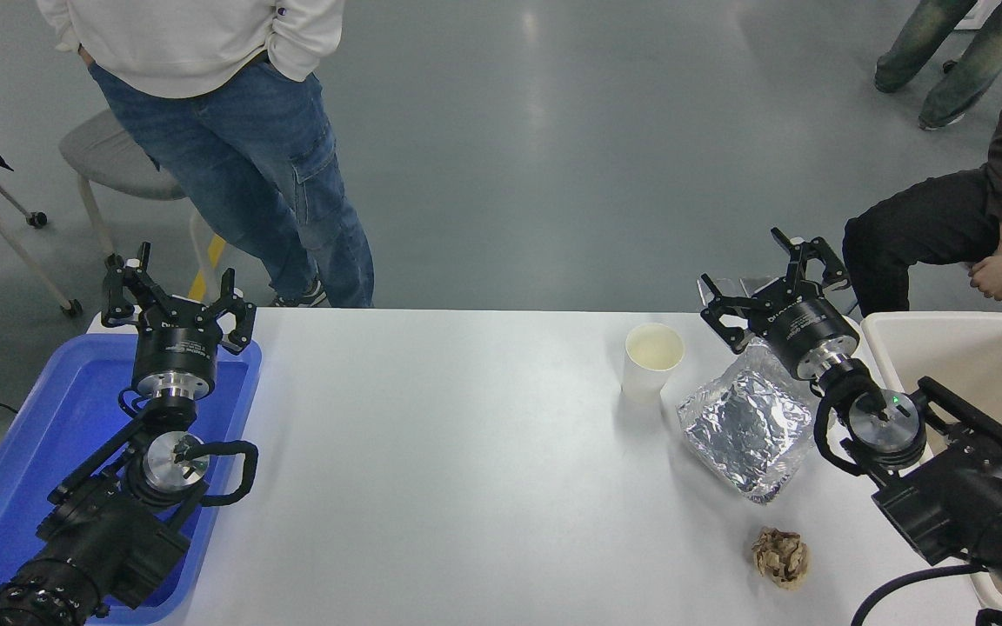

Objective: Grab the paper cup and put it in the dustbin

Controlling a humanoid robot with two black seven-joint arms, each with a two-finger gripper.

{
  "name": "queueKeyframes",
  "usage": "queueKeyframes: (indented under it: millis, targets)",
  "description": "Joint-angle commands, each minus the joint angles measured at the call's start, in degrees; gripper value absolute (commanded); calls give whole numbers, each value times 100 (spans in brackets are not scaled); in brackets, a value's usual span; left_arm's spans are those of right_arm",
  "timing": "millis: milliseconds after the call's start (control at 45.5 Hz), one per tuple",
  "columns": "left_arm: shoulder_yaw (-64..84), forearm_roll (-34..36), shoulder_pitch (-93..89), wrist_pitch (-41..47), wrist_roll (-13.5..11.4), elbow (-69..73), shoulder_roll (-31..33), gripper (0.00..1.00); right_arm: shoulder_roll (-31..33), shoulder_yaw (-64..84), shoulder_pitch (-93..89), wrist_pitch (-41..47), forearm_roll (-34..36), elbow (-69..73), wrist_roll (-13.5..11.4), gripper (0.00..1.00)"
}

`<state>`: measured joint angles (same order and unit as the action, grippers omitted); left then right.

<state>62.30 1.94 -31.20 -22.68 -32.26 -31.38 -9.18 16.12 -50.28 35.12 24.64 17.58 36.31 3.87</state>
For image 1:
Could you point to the walking person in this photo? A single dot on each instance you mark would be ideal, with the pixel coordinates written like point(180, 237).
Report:
point(958, 61)

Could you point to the standing person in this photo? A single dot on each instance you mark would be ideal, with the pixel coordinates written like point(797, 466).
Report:
point(231, 148)

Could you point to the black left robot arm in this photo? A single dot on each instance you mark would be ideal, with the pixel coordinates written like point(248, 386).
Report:
point(110, 539)

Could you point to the crumpled tan paper ball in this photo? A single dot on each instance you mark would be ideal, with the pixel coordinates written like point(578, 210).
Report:
point(781, 558)

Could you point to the white wheeled stand base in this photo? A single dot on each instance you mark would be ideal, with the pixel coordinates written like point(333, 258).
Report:
point(975, 13)

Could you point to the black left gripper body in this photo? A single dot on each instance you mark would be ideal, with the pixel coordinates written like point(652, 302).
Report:
point(176, 346)

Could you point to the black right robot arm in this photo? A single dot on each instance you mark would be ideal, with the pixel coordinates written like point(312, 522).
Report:
point(962, 504)

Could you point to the blue plastic tray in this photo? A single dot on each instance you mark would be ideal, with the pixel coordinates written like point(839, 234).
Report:
point(31, 435)

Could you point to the seated person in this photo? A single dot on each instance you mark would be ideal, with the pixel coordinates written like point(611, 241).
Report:
point(927, 226)

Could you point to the white paper cup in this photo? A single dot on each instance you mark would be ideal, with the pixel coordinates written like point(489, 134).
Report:
point(651, 365)

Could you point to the silver floor plate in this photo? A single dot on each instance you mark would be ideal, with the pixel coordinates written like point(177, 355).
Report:
point(725, 287)
point(762, 283)

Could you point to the grey stool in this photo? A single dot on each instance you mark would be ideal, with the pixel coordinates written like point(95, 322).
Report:
point(110, 156)

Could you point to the crumpled silver foil tray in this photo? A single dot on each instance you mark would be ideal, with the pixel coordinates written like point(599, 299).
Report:
point(740, 430)

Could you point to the large pale plastic bin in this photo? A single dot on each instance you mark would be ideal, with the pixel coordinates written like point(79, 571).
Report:
point(988, 365)

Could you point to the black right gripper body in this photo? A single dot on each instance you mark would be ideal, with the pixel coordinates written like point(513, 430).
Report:
point(805, 329)

